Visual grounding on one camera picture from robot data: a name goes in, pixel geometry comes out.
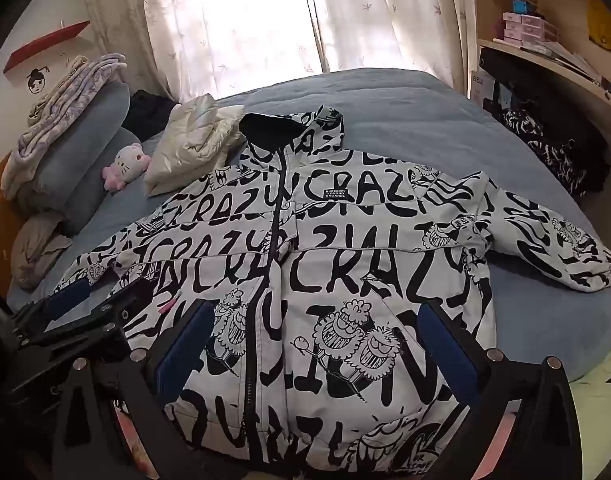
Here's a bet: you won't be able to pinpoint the black printed bag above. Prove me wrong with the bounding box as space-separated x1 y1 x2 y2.
478 47 611 196

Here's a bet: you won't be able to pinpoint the yellow bag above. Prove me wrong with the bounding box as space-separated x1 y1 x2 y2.
585 0 611 61

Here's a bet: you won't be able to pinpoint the black cloth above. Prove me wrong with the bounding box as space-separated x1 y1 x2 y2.
120 90 181 136

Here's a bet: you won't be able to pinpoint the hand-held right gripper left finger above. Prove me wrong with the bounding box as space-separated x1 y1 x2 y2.
50 301 216 480

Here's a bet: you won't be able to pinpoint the person's pink pants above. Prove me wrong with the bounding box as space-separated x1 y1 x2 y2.
110 400 523 480

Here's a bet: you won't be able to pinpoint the beige crumpled cloth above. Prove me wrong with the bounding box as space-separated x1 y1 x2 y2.
10 212 74 291

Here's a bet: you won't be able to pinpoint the grey-blue pillow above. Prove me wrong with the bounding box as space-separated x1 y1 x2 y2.
33 80 131 201
56 127 141 236

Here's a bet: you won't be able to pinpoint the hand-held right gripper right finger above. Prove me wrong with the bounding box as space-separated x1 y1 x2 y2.
418 301 583 480

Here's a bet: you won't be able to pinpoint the cartoon wall sticker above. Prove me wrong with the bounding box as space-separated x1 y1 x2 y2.
26 66 49 96

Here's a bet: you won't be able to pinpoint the stack of pink boxes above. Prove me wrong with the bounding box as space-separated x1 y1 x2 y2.
503 10 559 43

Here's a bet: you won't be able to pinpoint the lilac patterned folded blanket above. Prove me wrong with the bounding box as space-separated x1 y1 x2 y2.
0 52 129 186

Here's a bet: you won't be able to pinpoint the sheer floral curtain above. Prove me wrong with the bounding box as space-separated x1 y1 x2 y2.
83 0 473 106

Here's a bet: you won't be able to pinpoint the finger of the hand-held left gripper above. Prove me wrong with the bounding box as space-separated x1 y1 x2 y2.
16 278 175 361
10 282 93 343

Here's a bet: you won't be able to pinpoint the red wall shelf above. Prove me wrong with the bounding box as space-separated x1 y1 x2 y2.
3 20 91 75

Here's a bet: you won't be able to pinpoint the black and white printed jacket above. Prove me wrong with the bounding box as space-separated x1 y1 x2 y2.
76 105 611 480

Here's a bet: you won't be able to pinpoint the pink and white plush toy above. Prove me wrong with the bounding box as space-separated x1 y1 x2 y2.
102 142 152 192

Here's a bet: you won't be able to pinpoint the blue fleece bed blanket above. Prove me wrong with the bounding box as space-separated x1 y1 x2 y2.
6 70 611 386

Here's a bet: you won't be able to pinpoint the cream puffer jacket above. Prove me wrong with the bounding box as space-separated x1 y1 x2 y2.
144 95 246 197

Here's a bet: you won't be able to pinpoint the white and blue box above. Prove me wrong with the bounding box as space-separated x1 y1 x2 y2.
469 71 496 108

